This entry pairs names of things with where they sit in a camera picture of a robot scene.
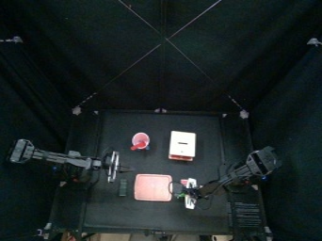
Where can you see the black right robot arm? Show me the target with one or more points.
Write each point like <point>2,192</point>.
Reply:
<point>247,168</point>

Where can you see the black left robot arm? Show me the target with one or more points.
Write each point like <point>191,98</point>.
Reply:
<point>59,157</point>

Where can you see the dark green pea pod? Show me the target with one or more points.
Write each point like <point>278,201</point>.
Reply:
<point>123,187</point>

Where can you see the square pink plate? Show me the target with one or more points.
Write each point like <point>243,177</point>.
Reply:
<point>152,187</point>

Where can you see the small green toy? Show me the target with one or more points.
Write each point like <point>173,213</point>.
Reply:
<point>180,196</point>

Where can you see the small red toy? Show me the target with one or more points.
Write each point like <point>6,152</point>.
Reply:
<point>183,181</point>

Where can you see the red toy in cup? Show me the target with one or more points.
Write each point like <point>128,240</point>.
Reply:
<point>137,146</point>

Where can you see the pink cup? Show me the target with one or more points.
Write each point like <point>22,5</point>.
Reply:
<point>140,138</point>

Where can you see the white box with red base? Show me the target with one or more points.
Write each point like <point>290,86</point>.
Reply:
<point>181,144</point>

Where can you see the printed label sheet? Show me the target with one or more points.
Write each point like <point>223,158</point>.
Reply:
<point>247,216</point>

